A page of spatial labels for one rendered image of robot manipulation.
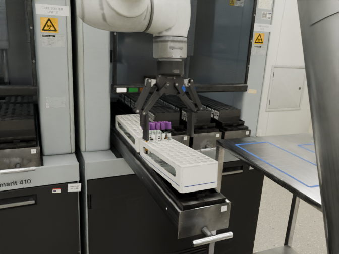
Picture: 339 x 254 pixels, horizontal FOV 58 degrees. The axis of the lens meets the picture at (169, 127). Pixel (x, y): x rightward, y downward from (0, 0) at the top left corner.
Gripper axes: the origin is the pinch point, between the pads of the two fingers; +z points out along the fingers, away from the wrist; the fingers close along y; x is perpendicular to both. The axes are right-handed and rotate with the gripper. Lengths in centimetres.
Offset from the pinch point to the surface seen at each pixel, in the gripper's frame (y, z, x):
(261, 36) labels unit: 59, -33, 34
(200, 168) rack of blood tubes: -0.2, 4.4, -18.4
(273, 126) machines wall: 181, 36, 152
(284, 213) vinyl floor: 127, 84, 77
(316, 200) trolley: 25.1, 12.1, -29.4
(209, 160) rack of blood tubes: 3.9, 3.7, -15.7
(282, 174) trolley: 28.5, 10.6, -15.1
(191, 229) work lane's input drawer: -3.3, 17.6, -20.9
